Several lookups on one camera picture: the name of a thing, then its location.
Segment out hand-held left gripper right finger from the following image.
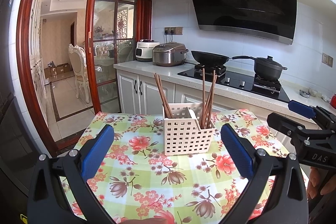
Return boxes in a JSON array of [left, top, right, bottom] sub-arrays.
[[220, 123, 309, 224]]

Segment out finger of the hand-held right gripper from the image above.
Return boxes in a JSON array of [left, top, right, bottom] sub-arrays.
[[267, 112, 313, 146], [289, 100, 336, 130]]

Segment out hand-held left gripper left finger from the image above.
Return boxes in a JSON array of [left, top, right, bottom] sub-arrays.
[[28, 124, 116, 224]]

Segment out white plastic utensil basket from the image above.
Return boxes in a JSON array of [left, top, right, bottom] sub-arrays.
[[162, 102, 216, 156]]

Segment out person's right hand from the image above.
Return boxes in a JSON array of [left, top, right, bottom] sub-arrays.
[[307, 168, 336, 199]]

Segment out floral checked tablecloth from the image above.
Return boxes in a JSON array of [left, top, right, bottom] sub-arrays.
[[59, 109, 309, 224]]

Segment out black lidded pot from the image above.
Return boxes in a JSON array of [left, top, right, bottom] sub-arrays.
[[253, 55, 288, 81]]

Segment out black glass gas hob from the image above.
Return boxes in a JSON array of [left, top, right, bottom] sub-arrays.
[[177, 64, 290, 103]]

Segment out white lower kitchen cabinets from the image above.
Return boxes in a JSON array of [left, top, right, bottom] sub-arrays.
[[115, 69, 336, 151]]

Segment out white ornate dining chair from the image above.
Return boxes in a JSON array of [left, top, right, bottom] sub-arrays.
[[68, 43, 90, 104]]

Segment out black wok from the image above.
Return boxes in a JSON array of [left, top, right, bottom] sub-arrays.
[[191, 50, 256, 66]]

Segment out white pressure cooker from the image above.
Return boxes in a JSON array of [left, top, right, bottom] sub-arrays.
[[135, 39, 160, 62]]

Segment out white hallway cabinet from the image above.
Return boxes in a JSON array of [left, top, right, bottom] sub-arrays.
[[29, 0, 46, 109]]

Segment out silver rice cooker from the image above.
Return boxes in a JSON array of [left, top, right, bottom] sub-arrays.
[[152, 43, 189, 66]]

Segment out black range hood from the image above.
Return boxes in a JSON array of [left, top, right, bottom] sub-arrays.
[[182, 0, 298, 45]]

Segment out glass sliding door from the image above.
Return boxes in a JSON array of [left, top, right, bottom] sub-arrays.
[[87, 0, 153, 114]]

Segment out wall power outlet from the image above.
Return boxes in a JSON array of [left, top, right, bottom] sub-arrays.
[[164, 27, 183, 35], [322, 53, 334, 67]]

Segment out red wooden door frame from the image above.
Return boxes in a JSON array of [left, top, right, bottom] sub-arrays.
[[16, 0, 137, 151]]

